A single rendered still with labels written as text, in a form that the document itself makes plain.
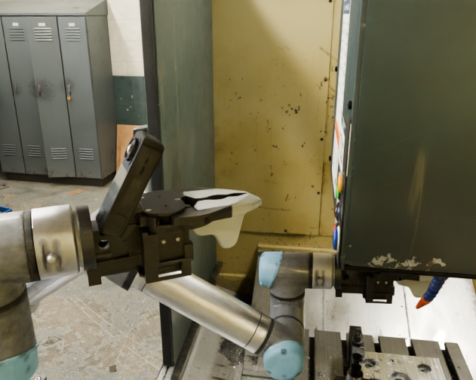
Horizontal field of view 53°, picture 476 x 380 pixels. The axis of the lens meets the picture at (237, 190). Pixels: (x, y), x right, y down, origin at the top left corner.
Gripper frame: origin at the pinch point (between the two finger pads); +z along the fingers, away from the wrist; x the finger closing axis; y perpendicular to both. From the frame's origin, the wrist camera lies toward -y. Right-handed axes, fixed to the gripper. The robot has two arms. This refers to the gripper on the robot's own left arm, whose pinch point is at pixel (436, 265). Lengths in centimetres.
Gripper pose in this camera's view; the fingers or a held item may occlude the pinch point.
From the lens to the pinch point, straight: 104.4
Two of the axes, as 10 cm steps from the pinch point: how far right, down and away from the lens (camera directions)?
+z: 9.9, 0.1, -1.6
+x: -1.5, 3.4, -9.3
